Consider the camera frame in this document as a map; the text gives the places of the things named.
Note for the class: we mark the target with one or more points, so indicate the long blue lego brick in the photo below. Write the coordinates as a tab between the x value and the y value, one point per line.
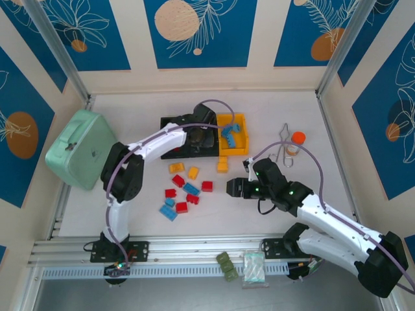
191	188
226	130
168	212
230	140

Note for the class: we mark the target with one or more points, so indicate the small blue lego brick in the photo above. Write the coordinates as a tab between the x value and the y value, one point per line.
169	202
237	127

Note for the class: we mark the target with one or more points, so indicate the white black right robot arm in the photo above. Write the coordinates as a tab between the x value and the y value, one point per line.
334	223

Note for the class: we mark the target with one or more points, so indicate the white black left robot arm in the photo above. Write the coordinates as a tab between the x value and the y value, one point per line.
162	147

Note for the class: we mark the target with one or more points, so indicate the yellow plastic bin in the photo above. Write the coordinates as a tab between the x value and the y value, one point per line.
245	142

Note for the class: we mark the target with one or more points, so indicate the orange capped bottle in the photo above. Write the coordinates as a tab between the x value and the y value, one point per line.
296	142

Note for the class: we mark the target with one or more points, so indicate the olive green block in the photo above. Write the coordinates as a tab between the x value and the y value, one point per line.
227	266
231	275
222	258

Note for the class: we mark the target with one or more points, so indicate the clear bag teal parts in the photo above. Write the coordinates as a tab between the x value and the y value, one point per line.
254	269

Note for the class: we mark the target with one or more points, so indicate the mint green carry case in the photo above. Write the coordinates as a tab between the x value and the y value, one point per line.
81	142

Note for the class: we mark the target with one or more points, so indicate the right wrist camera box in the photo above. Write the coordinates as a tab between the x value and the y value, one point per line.
251	171

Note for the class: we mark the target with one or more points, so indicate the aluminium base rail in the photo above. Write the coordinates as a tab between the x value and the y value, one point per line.
201	249

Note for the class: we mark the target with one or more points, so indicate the blue floral wall panel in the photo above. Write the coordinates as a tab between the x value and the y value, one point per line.
97	39
32	97
32	48
291	32
227	32
373	145
366	48

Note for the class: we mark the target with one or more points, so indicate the aluminium frame post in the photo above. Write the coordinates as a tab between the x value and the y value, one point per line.
343	42
55	42

